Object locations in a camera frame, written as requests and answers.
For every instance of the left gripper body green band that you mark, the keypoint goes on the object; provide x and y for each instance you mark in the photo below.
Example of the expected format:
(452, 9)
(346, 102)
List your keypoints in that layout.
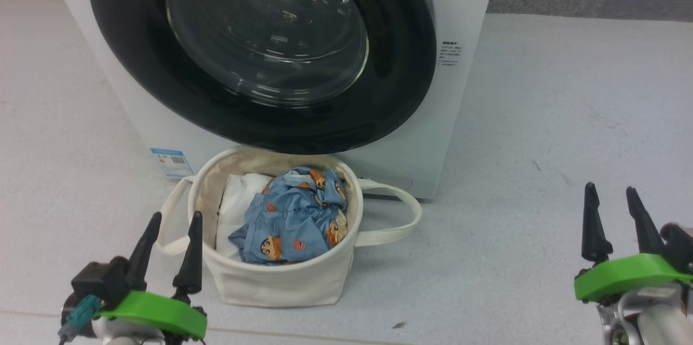
(157, 312)

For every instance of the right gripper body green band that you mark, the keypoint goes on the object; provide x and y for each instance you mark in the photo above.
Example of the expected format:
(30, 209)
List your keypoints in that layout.
(628, 277)

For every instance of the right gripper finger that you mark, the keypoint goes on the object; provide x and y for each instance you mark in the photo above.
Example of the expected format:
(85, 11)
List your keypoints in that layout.
(645, 226)
(594, 231)

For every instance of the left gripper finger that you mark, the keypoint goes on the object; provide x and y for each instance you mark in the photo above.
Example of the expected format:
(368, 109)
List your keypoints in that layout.
(145, 253)
(190, 264)

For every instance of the black round glass washer door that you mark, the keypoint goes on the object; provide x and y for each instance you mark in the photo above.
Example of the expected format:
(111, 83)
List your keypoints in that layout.
(135, 63)

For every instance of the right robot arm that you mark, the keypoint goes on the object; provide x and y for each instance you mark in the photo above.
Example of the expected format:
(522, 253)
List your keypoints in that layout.
(666, 326)

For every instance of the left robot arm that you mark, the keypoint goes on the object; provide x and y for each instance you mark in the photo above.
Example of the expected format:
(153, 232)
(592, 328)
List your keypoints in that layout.
(124, 335)

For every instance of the cream canvas laundry basket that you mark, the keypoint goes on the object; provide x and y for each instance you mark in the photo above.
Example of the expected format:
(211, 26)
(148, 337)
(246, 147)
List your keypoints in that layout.
(270, 285)

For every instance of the white front-load washing machine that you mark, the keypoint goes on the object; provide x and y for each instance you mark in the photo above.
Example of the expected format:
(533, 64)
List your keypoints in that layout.
(460, 128)

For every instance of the white cloth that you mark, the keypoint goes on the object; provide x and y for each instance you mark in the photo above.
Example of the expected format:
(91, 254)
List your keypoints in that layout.
(235, 209)

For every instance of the blue energy label sticker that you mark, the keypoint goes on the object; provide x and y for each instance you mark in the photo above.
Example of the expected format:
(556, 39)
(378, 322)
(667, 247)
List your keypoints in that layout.
(172, 163)

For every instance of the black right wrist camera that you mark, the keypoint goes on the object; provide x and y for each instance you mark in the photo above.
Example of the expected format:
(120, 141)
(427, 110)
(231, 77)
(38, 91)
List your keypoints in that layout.
(679, 245)

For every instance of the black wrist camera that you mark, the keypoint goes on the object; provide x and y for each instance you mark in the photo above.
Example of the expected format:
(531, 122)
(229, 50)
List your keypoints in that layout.
(100, 280)
(679, 245)

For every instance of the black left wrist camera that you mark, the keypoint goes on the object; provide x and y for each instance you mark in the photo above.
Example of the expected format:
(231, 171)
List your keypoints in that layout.
(100, 280)

